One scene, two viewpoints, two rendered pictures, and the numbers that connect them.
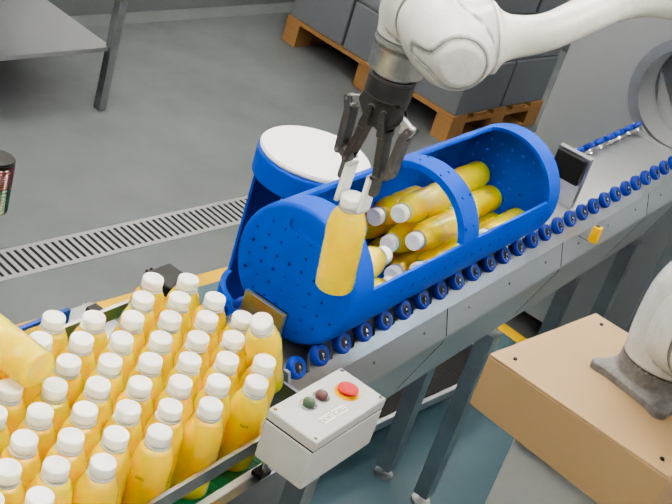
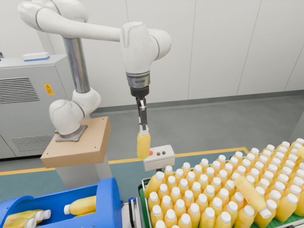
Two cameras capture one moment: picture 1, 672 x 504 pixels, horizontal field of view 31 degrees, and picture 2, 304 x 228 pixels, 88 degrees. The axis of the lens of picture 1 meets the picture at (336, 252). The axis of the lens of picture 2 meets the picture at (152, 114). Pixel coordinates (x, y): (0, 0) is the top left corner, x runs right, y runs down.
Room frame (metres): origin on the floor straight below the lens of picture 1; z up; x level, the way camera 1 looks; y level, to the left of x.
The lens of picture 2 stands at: (2.08, 0.48, 1.85)
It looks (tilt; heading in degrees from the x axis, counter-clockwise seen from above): 33 degrees down; 232
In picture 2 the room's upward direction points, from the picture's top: 4 degrees counter-clockwise
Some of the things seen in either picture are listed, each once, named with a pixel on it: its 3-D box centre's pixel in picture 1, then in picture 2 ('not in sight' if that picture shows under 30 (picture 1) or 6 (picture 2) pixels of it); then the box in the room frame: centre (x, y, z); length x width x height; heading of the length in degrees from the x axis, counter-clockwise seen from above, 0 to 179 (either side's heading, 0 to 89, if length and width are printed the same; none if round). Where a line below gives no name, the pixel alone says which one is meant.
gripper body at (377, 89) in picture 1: (385, 100); (140, 95); (1.75, 0.00, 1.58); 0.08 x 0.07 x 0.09; 62
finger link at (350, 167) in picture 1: (346, 180); (144, 128); (1.76, 0.02, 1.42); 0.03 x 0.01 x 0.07; 152
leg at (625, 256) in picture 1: (597, 316); not in sight; (3.69, -0.93, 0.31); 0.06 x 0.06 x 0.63; 62
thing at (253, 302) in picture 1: (260, 327); (132, 216); (1.93, 0.09, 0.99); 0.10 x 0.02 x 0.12; 62
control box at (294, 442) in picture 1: (321, 425); (158, 157); (1.61, -0.07, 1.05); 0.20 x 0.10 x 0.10; 152
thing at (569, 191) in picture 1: (565, 176); not in sight; (3.11, -0.54, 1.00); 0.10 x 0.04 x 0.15; 62
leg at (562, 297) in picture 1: (563, 296); not in sight; (3.76, -0.80, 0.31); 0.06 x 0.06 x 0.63; 62
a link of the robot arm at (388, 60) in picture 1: (399, 56); (138, 78); (1.75, 0.00, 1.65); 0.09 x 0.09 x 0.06
